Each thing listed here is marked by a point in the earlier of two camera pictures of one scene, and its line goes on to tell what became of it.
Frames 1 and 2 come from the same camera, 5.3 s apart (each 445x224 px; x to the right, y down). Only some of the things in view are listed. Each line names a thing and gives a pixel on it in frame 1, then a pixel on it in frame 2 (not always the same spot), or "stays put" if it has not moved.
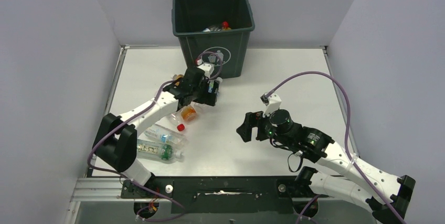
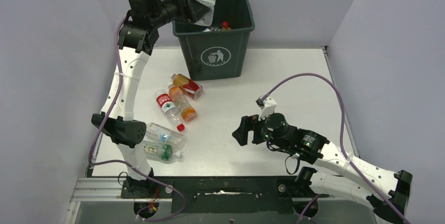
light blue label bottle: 165,134 stays put
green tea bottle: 156,150 stays put
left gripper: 208,98 → 197,9
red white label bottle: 224,27 stays put
